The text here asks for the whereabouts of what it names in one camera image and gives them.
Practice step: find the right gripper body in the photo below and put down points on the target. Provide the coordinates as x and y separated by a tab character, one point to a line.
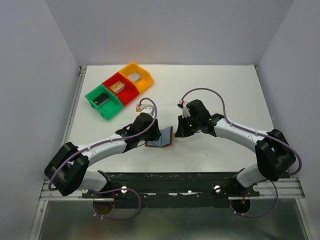
181	128

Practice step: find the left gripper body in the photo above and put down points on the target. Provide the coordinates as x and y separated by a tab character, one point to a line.
154	133

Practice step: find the gold credit card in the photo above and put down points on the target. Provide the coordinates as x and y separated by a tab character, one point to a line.
139	107

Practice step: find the brown leather card holder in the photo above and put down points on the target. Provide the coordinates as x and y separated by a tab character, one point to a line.
165	140

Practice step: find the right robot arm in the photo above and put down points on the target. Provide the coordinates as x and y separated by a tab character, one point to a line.
273	156

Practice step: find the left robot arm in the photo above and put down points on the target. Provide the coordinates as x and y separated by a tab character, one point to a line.
68	170

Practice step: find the red plastic bin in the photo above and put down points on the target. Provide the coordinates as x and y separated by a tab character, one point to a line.
129	93

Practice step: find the green plastic bin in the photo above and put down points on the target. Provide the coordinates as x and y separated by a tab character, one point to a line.
109	109

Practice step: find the yellow plastic bin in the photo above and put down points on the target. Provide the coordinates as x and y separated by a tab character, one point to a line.
146	80

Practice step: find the gold metal block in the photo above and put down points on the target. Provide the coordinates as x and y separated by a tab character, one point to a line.
117	87

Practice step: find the silver metal block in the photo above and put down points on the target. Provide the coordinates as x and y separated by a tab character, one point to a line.
135	77

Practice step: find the dark metal block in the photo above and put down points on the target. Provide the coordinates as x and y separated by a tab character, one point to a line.
101	99

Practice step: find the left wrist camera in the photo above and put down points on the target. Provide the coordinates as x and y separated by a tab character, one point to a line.
150	110

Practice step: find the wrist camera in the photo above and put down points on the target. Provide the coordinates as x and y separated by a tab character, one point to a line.
150	110
182	104

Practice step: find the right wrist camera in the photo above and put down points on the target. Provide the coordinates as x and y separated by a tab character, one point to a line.
182	104

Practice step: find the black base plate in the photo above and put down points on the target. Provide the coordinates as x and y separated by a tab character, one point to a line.
181	190

